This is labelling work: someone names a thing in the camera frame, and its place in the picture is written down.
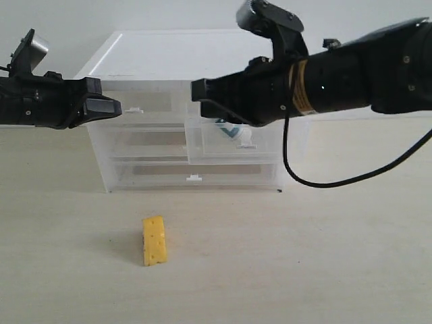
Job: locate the clear plastic container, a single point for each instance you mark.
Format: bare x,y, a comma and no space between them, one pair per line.
123,174
137,143

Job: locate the white pill bottle blue label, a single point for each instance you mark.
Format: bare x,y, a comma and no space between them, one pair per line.
238,132

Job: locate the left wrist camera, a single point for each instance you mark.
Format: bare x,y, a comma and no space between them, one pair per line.
29,53

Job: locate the white plastic drawer cabinet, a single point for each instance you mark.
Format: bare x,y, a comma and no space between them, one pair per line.
169,60

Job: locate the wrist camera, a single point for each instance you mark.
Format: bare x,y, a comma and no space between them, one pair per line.
29,53
266,20

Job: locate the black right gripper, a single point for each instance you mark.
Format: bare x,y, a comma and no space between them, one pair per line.
256,96

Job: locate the yellow cheese wedge toy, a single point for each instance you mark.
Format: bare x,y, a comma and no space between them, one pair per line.
154,248

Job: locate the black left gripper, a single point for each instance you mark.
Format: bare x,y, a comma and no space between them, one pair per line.
49,101

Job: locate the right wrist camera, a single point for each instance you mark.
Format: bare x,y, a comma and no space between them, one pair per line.
266,20

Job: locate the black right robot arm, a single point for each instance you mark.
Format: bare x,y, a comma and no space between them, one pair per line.
388,70

